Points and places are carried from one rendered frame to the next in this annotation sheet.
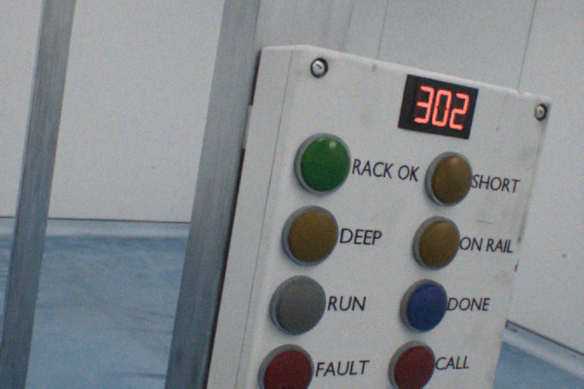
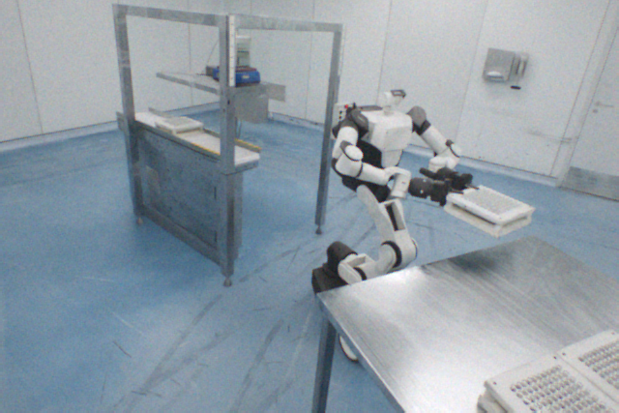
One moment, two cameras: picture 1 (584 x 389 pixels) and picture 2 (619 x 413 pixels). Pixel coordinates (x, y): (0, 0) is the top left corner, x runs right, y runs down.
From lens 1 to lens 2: 2.60 m
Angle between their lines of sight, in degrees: 29
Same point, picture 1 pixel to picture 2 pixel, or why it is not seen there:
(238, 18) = (330, 101)
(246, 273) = (335, 121)
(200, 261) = (328, 120)
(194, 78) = (174, 44)
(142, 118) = (158, 67)
